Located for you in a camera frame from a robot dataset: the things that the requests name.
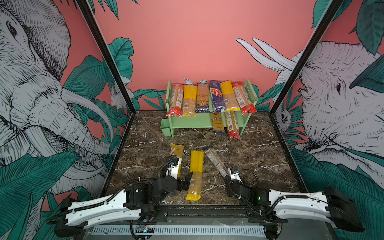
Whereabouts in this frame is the long yellow spaghetti bag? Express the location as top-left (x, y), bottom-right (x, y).
top-left (186, 151), bottom-right (204, 201)

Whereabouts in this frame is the blue clear spaghetti bag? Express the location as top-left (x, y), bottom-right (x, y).
top-left (203, 146), bottom-right (231, 181)

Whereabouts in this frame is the blue Ankara spaghetti bag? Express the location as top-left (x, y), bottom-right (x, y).
top-left (210, 113), bottom-right (225, 135)

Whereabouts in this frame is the red spaghetti bag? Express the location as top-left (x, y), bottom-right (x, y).
top-left (167, 84), bottom-right (184, 117)
top-left (232, 82), bottom-right (257, 116)
top-left (225, 112), bottom-right (241, 139)

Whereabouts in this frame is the small yellow pasta bag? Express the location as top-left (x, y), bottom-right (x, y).
top-left (196, 84), bottom-right (210, 114)

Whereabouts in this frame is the blue Barilla spaghetti box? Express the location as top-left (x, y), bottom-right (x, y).
top-left (209, 81), bottom-right (225, 113)

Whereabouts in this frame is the yellow orange spaghetti bag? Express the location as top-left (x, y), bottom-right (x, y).
top-left (221, 81), bottom-right (241, 112)

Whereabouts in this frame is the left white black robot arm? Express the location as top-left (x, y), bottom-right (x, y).
top-left (46, 155), bottom-right (193, 238)

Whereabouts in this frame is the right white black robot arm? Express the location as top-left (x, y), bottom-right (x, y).
top-left (219, 168), bottom-right (365, 233)

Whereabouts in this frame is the yellow Tatime spaghetti bag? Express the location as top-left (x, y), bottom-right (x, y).
top-left (171, 144), bottom-right (184, 159)

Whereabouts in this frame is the small green side cup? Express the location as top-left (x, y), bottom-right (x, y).
top-left (161, 119), bottom-right (172, 137)

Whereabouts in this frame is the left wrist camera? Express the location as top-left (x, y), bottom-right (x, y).
top-left (169, 157), bottom-right (182, 179)

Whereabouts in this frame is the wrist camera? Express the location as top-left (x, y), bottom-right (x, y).
top-left (169, 157), bottom-right (182, 179)
top-left (228, 167), bottom-right (242, 182)

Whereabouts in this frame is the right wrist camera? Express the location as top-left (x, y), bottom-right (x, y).
top-left (228, 167), bottom-right (242, 182)

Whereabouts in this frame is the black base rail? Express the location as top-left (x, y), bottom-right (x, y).
top-left (150, 204), bottom-right (287, 225)

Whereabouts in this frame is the white slotted cable duct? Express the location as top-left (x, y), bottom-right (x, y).
top-left (91, 225), bottom-right (265, 237)

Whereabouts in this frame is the left black frame post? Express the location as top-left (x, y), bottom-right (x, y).
top-left (76, 0), bottom-right (136, 115)

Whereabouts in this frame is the black frame post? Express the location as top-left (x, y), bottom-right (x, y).
top-left (76, 0), bottom-right (136, 115)
top-left (269, 0), bottom-right (344, 115)

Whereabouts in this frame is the right black frame post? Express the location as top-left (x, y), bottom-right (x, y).
top-left (269, 0), bottom-right (344, 115)

